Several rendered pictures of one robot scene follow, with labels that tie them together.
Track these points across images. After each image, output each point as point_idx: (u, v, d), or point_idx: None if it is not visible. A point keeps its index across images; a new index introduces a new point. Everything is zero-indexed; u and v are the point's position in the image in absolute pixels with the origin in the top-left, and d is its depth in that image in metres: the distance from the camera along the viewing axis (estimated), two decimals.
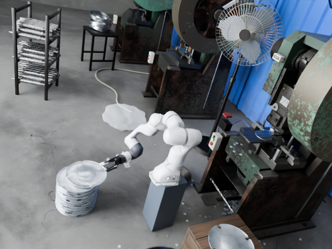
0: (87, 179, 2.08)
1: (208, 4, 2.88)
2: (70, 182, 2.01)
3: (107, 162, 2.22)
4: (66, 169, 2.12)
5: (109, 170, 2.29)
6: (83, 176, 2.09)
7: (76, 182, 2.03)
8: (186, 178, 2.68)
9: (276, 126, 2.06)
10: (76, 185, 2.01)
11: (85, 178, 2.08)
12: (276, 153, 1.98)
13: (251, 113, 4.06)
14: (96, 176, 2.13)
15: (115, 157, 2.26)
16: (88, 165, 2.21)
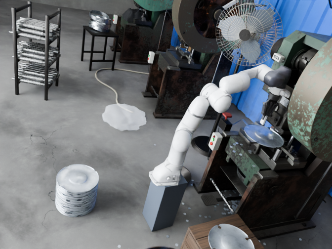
0: (256, 130, 2.14)
1: (208, 4, 2.88)
2: (260, 125, 2.23)
3: (265, 116, 1.98)
4: (277, 134, 2.18)
5: (271, 112, 1.98)
6: (261, 131, 2.14)
7: (258, 126, 2.21)
8: (186, 178, 2.68)
9: (276, 126, 2.06)
10: (255, 125, 2.22)
11: (258, 130, 2.14)
12: (276, 153, 1.98)
13: (251, 113, 4.06)
14: (255, 135, 2.08)
15: (264, 108, 1.93)
16: (272, 143, 2.05)
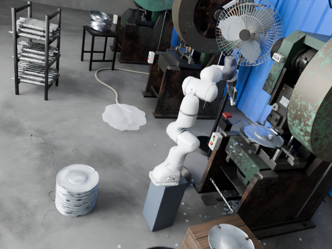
0: (256, 134, 2.09)
1: (208, 4, 2.88)
2: (246, 125, 2.17)
3: None
4: (260, 125, 2.23)
5: None
6: (258, 132, 2.12)
7: (248, 128, 2.15)
8: (186, 178, 2.68)
9: (276, 126, 2.06)
10: (245, 128, 2.14)
11: (256, 133, 2.10)
12: (276, 153, 1.98)
13: (251, 113, 4.06)
14: (264, 141, 2.04)
15: (236, 93, 2.17)
16: (275, 138, 2.12)
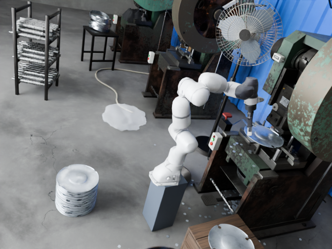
0: (271, 136, 2.12)
1: (208, 4, 2.88)
2: (281, 145, 2.03)
3: (251, 127, 2.02)
4: (264, 145, 1.98)
5: (252, 121, 2.04)
6: (269, 137, 2.09)
7: (278, 143, 2.06)
8: (186, 178, 2.68)
9: (276, 126, 2.06)
10: (281, 144, 2.06)
11: (270, 137, 2.11)
12: (276, 153, 1.98)
13: None
14: (264, 131, 2.17)
15: (251, 121, 1.96)
16: None
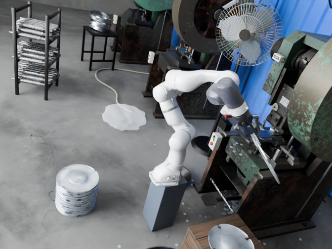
0: None
1: (208, 4, 2.88)
2: (275, 174, 1.41)
3: (254, 133, 1.47)
4: (260, 148, 1.43)
5: (244, 134, 1.47)
6: (269, 163, 1.51)
7: (274, 174, 1.45)
8: (186, 178, 2.68)
9: (276, 126, 2.06)
10: (276, 178, 1.44)
11: None
12: (276, 153, 1.98)
13: (251, 113, 4.06)
14: (268, 164, 1.60)
15: None
16: None
